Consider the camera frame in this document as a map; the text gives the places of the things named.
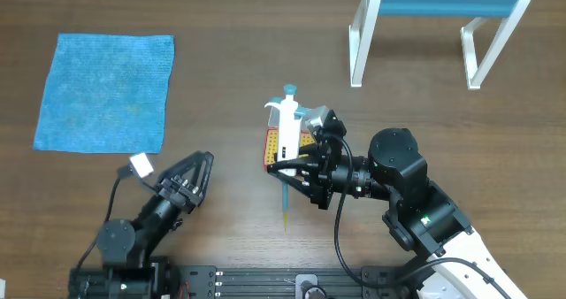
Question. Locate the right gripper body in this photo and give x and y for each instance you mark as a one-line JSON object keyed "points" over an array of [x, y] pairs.
{"points": [[327, 179]]}

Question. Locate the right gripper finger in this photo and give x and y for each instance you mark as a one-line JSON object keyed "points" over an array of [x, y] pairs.
{"points": [[305, 175]]}

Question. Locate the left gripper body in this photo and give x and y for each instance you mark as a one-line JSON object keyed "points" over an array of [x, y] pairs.
{"points": [[179, 193]]}

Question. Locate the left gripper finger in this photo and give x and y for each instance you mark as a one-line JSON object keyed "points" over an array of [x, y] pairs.
{"points": [[208, 157]]}

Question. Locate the white pipette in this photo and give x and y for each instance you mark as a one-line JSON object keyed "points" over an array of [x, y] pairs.
{"points": [[288, 126]]}

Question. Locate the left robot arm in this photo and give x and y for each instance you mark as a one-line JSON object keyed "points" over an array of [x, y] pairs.
{"points": [[116, 239]]}

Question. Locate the red and yellow tip box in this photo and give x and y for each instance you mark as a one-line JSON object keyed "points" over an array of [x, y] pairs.
{"points": [[272, 146]]}

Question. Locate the blue cloth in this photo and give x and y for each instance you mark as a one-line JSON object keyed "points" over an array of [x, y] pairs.
{"points": [[106, 91]]}

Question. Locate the white and blue stand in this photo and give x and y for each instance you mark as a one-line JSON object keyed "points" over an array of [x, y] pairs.
{"points": [[442, 0]]}

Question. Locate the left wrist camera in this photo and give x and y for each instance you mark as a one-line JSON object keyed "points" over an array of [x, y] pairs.
{"points": [[141, 165]]}

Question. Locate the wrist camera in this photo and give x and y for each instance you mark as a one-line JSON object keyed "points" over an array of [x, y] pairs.
{"points": [[141, 165], [316, 118]]}

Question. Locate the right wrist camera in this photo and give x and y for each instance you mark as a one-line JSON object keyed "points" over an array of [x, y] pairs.
{"points": [[316, 118]]}

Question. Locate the mounting rail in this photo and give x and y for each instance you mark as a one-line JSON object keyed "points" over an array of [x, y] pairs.
{"points": [[265, 281]]}

